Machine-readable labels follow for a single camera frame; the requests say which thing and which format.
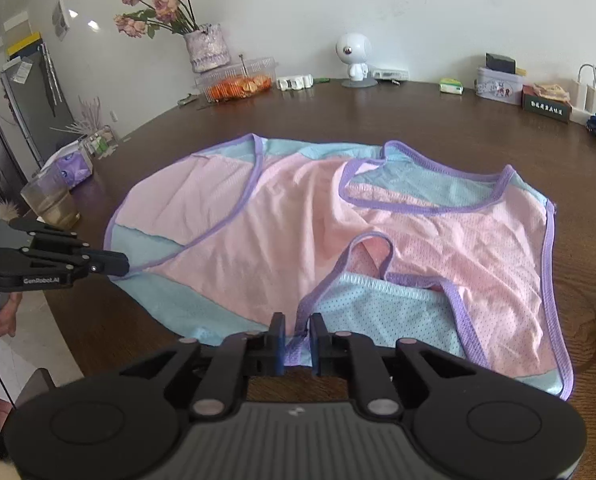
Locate pink blue purple mesh garment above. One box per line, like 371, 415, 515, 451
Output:
104, 133, 574, 398

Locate person's left hand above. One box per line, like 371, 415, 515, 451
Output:
0, 292, 22, 337

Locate clear glass cup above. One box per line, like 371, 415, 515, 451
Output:
20, 167, 80, 230

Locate purple tissue box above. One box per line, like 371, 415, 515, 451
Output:
42, 141, 94, 190

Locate grey refrigerator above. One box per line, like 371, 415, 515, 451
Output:
0, 40, 77, 167

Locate clear container with oranges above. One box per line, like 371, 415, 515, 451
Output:
196, 58, 277, 103

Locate lavender flower vase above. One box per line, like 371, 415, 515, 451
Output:
184, 24, 231, 74

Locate white small device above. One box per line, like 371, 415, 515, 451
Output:
276, 74, 314, 91

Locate pink artificial flowers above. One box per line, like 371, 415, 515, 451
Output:
114, 0, 200, 38

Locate clear plastic case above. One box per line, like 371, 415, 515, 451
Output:
369, 68, 409, 84

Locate green tissue pack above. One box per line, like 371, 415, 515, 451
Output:
439, 78, 464, 96

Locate white robot figurine speaker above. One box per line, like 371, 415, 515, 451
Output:
336, 32, 378, 89

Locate floral tin box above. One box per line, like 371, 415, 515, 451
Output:
474, 67, 524, 106

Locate red green gift box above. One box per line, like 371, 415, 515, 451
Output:
521, 84, 572, 122

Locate yellow snack packet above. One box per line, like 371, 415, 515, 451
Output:
533, 84, 570, 103

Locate white charger left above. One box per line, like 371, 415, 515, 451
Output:
570, 79, 587, 110

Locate white charger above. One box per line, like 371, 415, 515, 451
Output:
570, 79, 587, 110
585, 82, 596, 114

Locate white charger right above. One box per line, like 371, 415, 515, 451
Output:
585, 82, 596, 114

